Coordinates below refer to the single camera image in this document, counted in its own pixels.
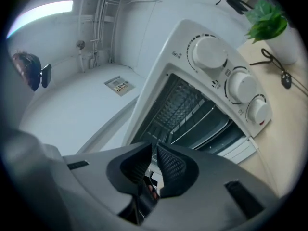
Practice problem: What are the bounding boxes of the green plant in white pot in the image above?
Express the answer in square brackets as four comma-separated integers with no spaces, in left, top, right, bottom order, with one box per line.
[244,0,299,66]

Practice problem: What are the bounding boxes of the grey electrical panel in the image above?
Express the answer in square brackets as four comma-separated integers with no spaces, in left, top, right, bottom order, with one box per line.
[103,75,136,97]

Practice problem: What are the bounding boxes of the white ceiling pipes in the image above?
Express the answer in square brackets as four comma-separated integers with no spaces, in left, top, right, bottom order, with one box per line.
[77,0,164,72]

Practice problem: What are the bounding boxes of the black cable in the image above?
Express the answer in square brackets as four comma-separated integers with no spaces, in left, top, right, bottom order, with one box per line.
[249,48,308,94]

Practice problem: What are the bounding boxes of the black head camera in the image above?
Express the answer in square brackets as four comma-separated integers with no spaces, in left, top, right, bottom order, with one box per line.
[39,63,52,89]

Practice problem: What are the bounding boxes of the white wall trunking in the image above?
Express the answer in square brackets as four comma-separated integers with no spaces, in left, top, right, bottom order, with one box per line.
[76,97,139,155]

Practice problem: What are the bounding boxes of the grey metal baking tray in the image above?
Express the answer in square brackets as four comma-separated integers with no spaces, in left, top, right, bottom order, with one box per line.
[168,113,246,154]

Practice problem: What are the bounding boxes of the long ceiling light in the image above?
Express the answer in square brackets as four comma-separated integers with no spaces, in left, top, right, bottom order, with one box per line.
[6,0,74,39]

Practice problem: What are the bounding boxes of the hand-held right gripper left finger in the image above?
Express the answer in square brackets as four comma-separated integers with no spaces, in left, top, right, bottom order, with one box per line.
[62,141,154,231]

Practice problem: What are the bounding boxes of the white toaster oven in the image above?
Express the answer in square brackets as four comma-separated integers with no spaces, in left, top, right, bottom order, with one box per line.
[121,18,274,166]

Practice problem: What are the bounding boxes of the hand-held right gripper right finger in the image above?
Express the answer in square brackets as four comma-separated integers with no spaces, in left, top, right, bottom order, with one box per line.
[143,142,279,231]

